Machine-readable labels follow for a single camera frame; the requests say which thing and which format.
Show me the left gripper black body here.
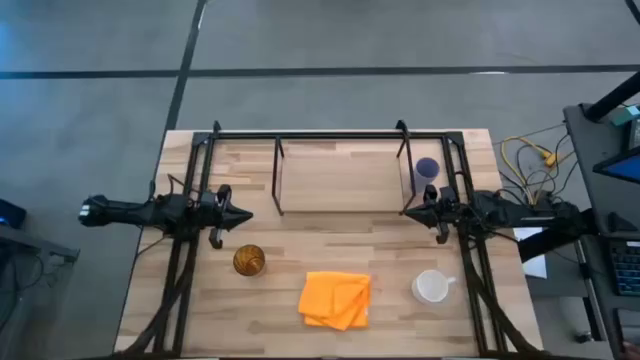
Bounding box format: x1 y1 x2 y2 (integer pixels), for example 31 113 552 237
201 183 235 250

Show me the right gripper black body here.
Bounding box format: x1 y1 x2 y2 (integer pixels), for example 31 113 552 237
422 183 459 246

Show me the amber faceted glass cup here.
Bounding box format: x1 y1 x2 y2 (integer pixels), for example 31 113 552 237
232 243 267 278

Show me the white mug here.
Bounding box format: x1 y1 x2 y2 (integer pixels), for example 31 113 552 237
410 269 458 305

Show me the white paper sheet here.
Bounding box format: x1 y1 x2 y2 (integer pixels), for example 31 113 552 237
512 226 549 280

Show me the black support bar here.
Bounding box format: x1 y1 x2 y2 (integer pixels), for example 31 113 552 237
517 208 599 264

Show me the orange folded microfibre cloth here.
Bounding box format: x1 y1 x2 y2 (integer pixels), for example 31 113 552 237
298 271 372 332

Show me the dark grey side desk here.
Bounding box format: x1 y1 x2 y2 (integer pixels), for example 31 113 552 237
563 102 640 360

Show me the blue screen tablet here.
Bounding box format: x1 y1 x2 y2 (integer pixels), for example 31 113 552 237
592 146 640 185

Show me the grey side table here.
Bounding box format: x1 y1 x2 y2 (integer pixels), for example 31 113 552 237
0 223 81 360

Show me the black keyboard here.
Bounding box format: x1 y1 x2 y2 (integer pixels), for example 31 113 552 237
608 238 640 297

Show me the black device with blue light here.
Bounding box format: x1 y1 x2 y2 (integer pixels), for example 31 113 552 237
0 198 29 230

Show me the teal small box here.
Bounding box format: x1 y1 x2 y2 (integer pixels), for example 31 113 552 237
608 103 640 127

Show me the black slanted pole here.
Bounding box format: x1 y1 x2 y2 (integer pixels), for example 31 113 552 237
583 71 640 123

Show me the black wire wooden shelf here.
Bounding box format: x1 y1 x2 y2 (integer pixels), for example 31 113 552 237
213 118 419 217

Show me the black metal rig frame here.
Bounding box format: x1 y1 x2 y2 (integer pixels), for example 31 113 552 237
113 128 547 360

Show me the yellow cable with plug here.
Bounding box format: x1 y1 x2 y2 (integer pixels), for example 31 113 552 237
501 135 559 201

